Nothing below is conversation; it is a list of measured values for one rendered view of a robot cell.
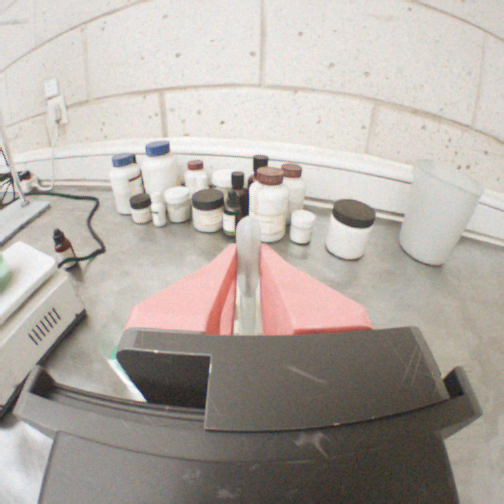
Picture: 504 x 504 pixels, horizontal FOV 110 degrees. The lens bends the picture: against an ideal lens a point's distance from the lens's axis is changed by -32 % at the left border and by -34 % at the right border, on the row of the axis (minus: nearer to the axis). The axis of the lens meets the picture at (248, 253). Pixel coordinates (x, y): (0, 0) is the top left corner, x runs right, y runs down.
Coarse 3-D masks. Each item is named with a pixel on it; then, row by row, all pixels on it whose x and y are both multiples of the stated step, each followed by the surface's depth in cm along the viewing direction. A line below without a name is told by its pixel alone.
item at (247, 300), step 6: (246, 228) 11; (252, 294) 14; (246, 300) 14; (252, 300) 14; (246, 306) 14; (252, 306) 14; (246, 312) 14; (252, 312) 15; (246, 318) 15; (252, 318) 15; (246, 324) 15; (252, 324) 15; (246, 330) 15; (252, 330) 16
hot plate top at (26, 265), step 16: (16, 256) 24; (32, 256) 24; (48, 256) 24; (16, 272) 22; (32, 272) 22; (48, 272) 22; (16, 288) 20; (32, 288) 21; (0, 304) 18; (16, 304) 19; (0, 320) 17
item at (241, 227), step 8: (240, 224) 11; (248, 224) 11; (240, 232) 11; (248, 232) 11; (240, 240) 11; (240, 248) 12; (240, 256) 12; (248, 256) 12; (240, 264) 12; (248, 264) 12; (240, 272) 12; (248, 272) 12; (240, 280) 13; (248, 280) 12; (240, 288) 13; (248, 288) 13
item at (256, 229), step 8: (256, 224) 11; (256, 232) 11; (248, 240) 11; (256, 240) 11; (248, 248) 11; (256, 248) 12; (256, 256) 12; (256, 264) 12; (256, 272) 12; (256, 280) 13; (256, 288) 13
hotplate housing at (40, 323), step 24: (48, 288) 23; (72, 288) 26; (24, 312) 20; (48, 312) 22; (72, 312) 26; (0, 336) 17; (24, 336) 19; (48, 336) 23; (0, 360) 16; (24, 360) 19; (0, 384) 16; (24, 384) 19; (0, 408) 15
